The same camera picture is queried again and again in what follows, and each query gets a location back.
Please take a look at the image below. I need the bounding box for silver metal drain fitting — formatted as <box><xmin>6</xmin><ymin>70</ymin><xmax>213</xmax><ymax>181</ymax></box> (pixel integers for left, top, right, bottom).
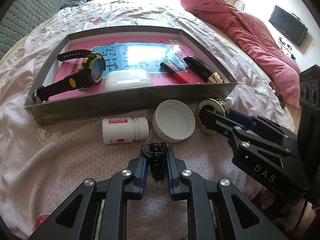
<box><xmin>195</xmin><ymin>99</ymin><xmax>230</xmax><ymax>134</ymax></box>

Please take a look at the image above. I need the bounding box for red black lighter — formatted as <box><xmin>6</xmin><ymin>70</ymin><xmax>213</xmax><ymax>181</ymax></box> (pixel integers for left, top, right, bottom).
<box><xmin>160</xmin><ymin>61</ymin><xmax>204</xmax><ymax>84</ymax></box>

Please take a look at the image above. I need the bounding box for white earbuds case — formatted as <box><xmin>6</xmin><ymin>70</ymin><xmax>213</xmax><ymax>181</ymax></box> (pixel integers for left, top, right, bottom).
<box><xmin>104</xmin><ymin>69</ymin><xmax>153</xmax><ymax>92</ymax></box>

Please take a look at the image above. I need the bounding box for white pill bottle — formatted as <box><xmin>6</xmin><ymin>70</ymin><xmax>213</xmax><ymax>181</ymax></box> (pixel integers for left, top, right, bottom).
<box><xmin>102</xmin><ymin>117</ymin><xmax>149</xmax><ymax>145</ymax></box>

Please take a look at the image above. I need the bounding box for white plastic jar lid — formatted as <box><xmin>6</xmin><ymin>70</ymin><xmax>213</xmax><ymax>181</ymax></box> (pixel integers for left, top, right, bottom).
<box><xmin>152</xmin><ymin>99</ymin><xmax>196</xmax><ymax>143</ymax></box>

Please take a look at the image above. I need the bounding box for black gold lipstick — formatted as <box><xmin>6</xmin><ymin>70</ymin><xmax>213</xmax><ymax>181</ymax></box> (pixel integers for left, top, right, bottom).
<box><xmin>183</xmin><ymin>56</ymin><xmax>224</xmax><ymax>83</ymax></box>

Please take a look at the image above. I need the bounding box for red quilted blanket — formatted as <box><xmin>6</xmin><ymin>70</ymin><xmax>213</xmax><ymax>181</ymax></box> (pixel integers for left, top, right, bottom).
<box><xmin>180</xmin><ymin>0</ymin><xmax>300</xmax><ymax>109</ymax></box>

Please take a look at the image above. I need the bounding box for pink patterned bed sheet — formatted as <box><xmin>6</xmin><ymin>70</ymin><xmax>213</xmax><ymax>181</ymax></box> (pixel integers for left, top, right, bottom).
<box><xmin>1</xmin><ymin>0</ymin><xmax>298</xmax><ymax>239</ymax></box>

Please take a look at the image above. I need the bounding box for black yellow digital watch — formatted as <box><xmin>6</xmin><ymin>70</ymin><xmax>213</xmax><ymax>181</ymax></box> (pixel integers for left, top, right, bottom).
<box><xmin>34</xmin><ymin>49</ymin><xmax>106</xmax><ymax>103</ymax></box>

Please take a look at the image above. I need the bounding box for grey cardboard box tray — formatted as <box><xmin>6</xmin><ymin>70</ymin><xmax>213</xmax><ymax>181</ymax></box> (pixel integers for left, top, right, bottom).
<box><xmin>24</xmin><ymin>25</ymin><xmax>237</xmax><ymax>125</ymax></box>

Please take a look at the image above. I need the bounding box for pink blue book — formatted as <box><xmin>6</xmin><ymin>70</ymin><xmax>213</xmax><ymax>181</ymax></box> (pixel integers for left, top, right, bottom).
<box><xmin>47</xmin><ymin>37</ymin><xmax>208</xmax><ymax>103</ymax></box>

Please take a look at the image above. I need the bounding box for grey quilted headboard cover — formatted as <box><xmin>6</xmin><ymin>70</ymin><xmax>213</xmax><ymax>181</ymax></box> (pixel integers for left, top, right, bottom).
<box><xmin>1</xmin><ymin>0</ymin><xmax>73</xmax><ymax>57</ymax></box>

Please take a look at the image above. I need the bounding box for black wall television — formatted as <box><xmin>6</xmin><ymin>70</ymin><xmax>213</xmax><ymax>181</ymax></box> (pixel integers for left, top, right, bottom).
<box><xmin>268</xmin><ymin>5</ymin><xmax>308</xmax><ymax>47</ymax></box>

